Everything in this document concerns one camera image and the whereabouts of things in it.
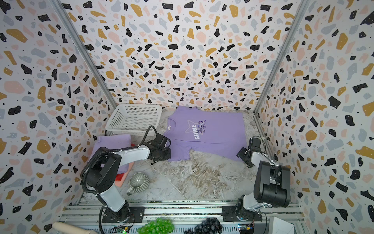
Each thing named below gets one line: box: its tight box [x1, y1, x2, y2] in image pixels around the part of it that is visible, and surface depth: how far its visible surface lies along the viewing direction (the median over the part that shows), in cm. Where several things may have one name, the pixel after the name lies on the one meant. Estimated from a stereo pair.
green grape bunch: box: [137, 217, 175, 234], surface depth 69 cm
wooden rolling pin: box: [52, 221, 99, 234], surface depth 70 cm
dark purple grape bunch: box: [184, 217, 224, 234], surface depth 69 cm
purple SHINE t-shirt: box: [163, 105, 248, 162], surface depth 112 cm
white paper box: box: [268, 216, 295, 234], surface depth 69 cm
